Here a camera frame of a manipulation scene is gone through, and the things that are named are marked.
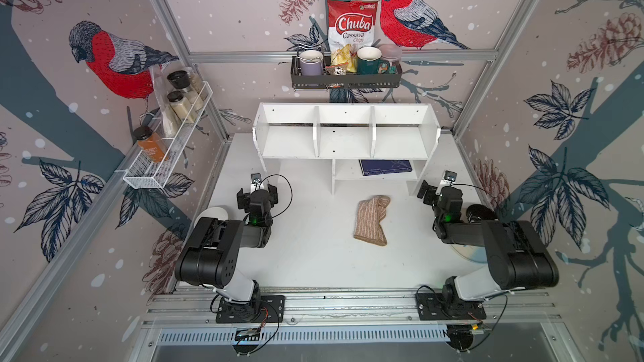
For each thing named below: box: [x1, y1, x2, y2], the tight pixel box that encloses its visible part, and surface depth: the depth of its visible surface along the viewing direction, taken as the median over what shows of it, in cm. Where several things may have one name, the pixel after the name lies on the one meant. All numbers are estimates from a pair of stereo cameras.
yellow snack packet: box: [331, 43, 359, 73], surface depth 86 cm
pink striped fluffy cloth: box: [353, 195, 391, 246], surface depth 92 cm
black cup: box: [466, 203, 499, 224], surface depth 90 cm
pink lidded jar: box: [379, 43, 402, 74], surface depth 87 cm
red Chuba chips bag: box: [327, 0, 379, 54], surface depth 81 cm
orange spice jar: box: [133, 125, 170, 163], surface depth 68 cm
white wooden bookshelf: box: [252, 102, 442, 197], surface depth 85 cm
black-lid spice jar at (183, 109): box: [166, 90, 197, 124], surface depth 78 cm
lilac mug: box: [299, 49, 324, 76], surface depth 85 cm
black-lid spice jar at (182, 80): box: [166, 70, 204, 112], surface depth 81 cm
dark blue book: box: [358, 159, 413, 176], surface depth 92 cm
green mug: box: [356, 46, 390, 75], surface depth 85 cm
